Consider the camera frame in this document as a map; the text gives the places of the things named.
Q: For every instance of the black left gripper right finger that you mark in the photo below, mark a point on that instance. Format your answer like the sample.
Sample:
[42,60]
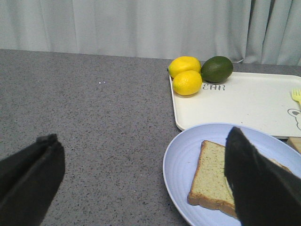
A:
[264,193]

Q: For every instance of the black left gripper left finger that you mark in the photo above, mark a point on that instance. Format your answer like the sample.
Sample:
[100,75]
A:
[29,180]

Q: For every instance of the light blue plate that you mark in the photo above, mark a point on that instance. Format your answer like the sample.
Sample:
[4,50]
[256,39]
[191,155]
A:
[181,159]

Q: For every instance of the bottom bread slice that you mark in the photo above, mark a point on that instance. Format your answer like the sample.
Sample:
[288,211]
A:
[210,188]

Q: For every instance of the cream serving tray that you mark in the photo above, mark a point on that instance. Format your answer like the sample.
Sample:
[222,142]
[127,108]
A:
[257,100]

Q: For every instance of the wooden cutting board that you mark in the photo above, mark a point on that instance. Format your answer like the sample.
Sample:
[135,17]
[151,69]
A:
[295,143]

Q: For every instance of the yellow plastic fork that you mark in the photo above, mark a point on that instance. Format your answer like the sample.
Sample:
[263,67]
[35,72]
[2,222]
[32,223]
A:
[296,95]

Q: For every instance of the green lime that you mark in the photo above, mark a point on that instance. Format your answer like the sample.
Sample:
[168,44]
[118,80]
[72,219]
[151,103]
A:
[217,69]

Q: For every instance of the front yellow lemon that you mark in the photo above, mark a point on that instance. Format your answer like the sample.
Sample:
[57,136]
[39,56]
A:
[187,83]

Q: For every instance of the yellow lemon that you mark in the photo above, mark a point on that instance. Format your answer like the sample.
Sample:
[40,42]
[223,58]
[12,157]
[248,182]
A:
[182,64]
[187,83]

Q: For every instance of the back yellow lemon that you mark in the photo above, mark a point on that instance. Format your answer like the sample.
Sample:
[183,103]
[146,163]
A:
[182,64]

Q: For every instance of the white curtain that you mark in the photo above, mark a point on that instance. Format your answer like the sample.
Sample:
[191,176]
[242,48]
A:
[245,31]

